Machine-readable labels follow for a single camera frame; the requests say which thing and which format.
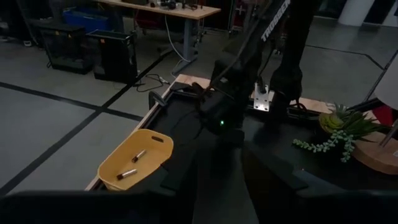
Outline silver metal bracket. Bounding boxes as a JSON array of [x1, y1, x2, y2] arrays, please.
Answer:
[[253, 82, 275, 112]]

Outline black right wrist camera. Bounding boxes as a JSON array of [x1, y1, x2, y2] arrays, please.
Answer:
[[198, 90, 238, 136]]

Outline white pillar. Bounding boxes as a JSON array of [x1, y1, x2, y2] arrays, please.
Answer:
[[337, 0, 376, 27]]

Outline yellow plastic bin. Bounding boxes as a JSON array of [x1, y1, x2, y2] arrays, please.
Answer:
[[98, 129, 174, 191]]

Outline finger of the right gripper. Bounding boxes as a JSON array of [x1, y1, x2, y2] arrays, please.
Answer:
[[211, 146, 229, 180], [228, 145, 246, 179]]

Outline black corner bracket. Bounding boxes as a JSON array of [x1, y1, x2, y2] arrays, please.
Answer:
[[169, 81, 200, 94]]

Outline black table clamp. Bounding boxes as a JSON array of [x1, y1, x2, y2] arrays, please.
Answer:
[[148, 90, 169, 109]]

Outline green artificial plant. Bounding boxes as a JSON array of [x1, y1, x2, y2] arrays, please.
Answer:
[[292, 104, 388, 163]]

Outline black floor cable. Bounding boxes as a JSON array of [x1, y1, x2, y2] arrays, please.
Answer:
[[135, 73, 171, 93]]

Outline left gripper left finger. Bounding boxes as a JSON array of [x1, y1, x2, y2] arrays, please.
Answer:
[[160, 146, 199, 224]]

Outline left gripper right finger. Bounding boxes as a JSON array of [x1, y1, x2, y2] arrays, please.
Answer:
[[242, 141, 309, 224]]

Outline black storage crates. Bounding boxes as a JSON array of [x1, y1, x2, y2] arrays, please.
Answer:
[[40, 24, 94, 75]]

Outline light wooden table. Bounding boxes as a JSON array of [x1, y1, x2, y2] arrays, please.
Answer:
[[95, 0, 222, 75]]

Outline silver lamp pole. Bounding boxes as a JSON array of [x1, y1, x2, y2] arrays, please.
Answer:
[[378, 119, 398, 148]]

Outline silver battery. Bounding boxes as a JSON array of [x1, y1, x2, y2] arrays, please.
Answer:
[[116, 169, 138, 181], [131, 149, 147, 164]]

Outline black computer tower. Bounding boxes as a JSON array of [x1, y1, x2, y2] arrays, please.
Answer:
[[86, 29, 138, 85]]

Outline blue storage bin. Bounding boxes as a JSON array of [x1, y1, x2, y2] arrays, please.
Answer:
[[62, 7, 114, 32]]

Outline round wooden base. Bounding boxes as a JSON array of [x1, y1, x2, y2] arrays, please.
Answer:
[[351, 130, 398, 175]]

